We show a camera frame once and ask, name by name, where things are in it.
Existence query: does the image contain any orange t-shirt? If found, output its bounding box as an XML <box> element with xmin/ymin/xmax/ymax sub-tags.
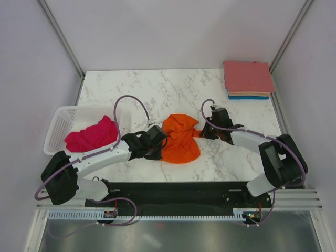
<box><xmin>161</xmin><ymin>114</ymin><xmax>201</xmax><ymax>164</ymax></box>

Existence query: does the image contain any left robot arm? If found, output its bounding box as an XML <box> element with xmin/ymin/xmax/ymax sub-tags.
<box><xmin>40</xmin><ymin>122</ymin><xmax>167</xmax><ymax>206</ymax></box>

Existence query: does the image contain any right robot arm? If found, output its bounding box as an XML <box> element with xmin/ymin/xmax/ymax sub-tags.
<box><xmin>201</xmin><ymin>106</ymin><xmax>308</xmax><ymax>207</ymax></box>

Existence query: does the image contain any folded peach t-shirt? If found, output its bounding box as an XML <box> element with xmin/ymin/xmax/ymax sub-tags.
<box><xmin>228</xmin><ymin>91</ymin><xmax>270</xmax><ymax>98</ymax></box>

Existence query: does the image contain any magenta t-shirt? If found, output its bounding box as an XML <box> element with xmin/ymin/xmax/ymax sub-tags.
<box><xmin>64</xmin><ymin>115</ymin><xmax>118</xmax><ymax>153</ymax></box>

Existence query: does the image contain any folded pink t-shirt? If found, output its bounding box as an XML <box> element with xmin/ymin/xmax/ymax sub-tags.
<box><xmin>223</xmin><ymin>61</ymin><xmax>275</xmax><ymax>94</ymax></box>

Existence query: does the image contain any white plastic basket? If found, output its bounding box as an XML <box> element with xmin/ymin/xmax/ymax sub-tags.
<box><xmin>43</xmin><ymin>106</ymin><xmax>131</xmax><ymax>156</ymax></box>

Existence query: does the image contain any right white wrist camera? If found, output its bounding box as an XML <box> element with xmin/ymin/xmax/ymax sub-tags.
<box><xmin>210</xmin><ymin>104</ymin><xmax>221</xmax><ymax>111</ymax></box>

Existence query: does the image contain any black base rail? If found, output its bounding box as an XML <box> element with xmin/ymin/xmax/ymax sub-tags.
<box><xmin>85</xmin><ymin>182</ymin><xmax>271</xmax><ymax>216</ymax></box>

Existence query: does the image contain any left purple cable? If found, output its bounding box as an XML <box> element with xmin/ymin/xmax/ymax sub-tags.
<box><xmin>34</xmin><ymin>94</ymin><xmax>151</xmax><ymax>202</ymax></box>

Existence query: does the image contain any white slotted cable duct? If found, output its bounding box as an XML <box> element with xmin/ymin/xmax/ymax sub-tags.
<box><xmin>47</xmin><ymin>208</ymin><xmax>260</xmax><ymax>222</ymax></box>

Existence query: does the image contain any right aluminium frame post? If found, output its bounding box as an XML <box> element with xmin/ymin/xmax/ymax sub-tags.
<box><xmin>269</xmin><ymin>0</ymin><xmax>315</xmax><ymax>75</ymax></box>

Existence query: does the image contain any aluminium frame post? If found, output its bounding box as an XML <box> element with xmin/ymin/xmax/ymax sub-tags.
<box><xmin>269</xmin><ymin>0</ymin><xmax>315</xmax><ymax>75</ymax></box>
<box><xmin>36</xmin><ymin>0</ymin><xmax>86</xmax><ymax>77</ymax></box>

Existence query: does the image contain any left aluminium frame post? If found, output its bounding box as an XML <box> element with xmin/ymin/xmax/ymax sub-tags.
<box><xmin>36</xmin><ymin>0</ymin><xmax>86</xmax><ymax>77</ymax></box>

